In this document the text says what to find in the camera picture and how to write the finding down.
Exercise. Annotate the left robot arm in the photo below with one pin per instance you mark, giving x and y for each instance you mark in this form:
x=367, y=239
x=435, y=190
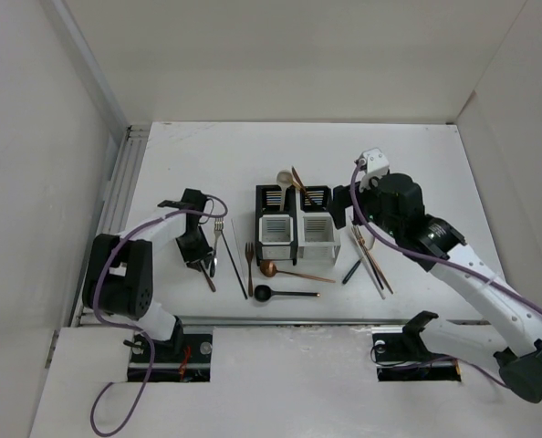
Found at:
x=119, y=281

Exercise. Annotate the black chopstick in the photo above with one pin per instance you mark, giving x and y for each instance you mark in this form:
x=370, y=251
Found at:
x=237, y=275

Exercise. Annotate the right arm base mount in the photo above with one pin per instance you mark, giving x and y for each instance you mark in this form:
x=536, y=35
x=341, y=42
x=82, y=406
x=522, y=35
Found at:
x=401, y=356

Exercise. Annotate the copper fork right side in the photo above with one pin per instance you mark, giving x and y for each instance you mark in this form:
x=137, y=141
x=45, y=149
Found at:
x=369, y=242

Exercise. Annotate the beige plastic spoon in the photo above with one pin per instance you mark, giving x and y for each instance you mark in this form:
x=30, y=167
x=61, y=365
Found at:
x=284, y=180

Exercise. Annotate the copper round spoon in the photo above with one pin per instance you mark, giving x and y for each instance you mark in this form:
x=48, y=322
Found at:
x=270, y=269

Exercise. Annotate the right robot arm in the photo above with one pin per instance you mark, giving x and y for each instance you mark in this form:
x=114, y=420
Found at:
x=393, y=203

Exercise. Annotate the black round spoon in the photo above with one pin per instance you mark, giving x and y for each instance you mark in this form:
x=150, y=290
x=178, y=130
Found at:
x=264, y=293

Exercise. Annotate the black utensil container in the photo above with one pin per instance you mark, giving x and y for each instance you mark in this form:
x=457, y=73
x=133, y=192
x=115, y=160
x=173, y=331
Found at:
x=275, y=224

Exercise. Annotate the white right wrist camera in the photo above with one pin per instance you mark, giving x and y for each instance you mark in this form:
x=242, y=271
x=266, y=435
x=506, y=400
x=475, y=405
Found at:
x=373, y=164

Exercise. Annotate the white utensil container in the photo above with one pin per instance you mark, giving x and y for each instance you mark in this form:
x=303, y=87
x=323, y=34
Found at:
x=317, y=237

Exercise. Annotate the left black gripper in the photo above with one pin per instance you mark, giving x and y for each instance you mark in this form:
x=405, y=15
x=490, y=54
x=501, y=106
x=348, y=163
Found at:
x=203, y=252

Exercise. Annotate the aluminium frame rail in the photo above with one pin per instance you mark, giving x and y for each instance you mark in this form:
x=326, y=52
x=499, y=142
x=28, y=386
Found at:
x=126, y=144

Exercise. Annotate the dark green chopstick piece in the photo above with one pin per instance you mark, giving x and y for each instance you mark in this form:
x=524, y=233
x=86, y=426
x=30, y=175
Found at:
x=351, y=272

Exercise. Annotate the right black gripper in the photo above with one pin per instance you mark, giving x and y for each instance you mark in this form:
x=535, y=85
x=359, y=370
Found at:
x=341, y=200

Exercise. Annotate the brown wooden spoon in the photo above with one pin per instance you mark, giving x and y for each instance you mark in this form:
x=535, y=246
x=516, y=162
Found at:
x=209, y=281

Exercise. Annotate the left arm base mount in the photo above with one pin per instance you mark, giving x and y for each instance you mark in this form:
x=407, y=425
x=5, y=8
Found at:
x=189, y=361

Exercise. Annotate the silver metal fork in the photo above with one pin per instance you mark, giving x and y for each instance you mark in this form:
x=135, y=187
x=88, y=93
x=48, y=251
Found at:
x=218, y=231

